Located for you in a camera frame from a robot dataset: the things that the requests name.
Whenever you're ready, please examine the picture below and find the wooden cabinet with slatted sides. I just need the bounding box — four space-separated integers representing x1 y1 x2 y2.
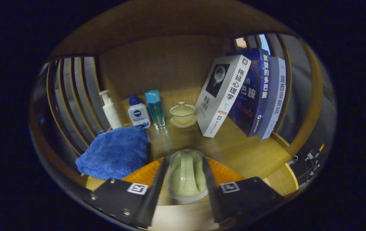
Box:
30 2 334 230

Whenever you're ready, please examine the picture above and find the pale green brush with white pad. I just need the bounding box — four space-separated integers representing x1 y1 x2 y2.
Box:
167 149 210 202

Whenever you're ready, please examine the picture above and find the white book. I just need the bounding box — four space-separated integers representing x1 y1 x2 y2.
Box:
195 55 252 138

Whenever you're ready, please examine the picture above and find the white pump bottle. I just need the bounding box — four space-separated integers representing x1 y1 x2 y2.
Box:
99 90 123 130

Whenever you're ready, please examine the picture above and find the wooden countertop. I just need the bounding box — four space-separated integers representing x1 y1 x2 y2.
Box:
85 87 299 230

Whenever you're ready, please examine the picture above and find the white bottle with blue cap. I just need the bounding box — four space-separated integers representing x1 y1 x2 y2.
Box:
125 94 152 129

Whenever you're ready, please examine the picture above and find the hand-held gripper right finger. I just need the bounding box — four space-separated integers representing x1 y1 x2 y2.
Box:
202 156 286 225

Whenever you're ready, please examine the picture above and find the dark blue book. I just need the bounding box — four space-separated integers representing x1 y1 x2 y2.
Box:
227 48 270 137

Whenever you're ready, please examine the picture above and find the clear blue bottle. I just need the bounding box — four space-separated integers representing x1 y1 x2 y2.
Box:
144 90 166 130

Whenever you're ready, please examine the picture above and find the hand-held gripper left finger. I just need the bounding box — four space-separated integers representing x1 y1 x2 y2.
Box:
83 157 167 229

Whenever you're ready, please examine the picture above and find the black equipment with orange part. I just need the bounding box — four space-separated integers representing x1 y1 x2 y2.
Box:
287 144 325 186

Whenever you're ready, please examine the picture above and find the pale blue book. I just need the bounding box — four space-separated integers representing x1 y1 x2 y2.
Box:
257 57 287 140

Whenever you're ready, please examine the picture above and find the beige lidded teacup with saucer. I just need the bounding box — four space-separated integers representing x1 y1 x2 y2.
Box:
169 101 198 128

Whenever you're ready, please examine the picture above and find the folded blue towel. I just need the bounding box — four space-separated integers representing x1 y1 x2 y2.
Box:
75 127 150 180

